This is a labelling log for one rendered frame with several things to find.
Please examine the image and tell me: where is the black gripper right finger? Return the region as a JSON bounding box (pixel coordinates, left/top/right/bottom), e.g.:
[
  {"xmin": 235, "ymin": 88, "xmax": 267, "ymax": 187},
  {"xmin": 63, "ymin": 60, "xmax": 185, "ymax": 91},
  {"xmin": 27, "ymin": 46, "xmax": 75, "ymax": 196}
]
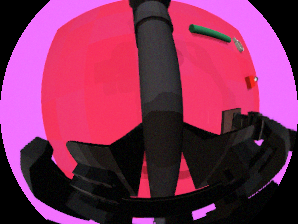
[{"xmin": 181, "ymin": 121, "xmax": 254, "ymax": 190}]

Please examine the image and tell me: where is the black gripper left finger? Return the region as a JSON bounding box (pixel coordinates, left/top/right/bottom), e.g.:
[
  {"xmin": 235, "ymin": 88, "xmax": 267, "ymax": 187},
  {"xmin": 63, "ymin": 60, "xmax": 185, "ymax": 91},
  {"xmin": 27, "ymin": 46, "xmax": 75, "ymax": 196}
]
[{"xmin": 65, "ymin": 123, "xmax": 145, "ymax": 197}]

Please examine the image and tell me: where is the green tube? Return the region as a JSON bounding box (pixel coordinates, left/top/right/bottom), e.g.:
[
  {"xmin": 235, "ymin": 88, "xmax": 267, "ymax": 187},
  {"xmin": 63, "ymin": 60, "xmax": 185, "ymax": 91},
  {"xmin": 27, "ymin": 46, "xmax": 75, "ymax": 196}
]
[{"xmin": 189, "ymin": 24, "xmax": 231, "ymax": 43}]

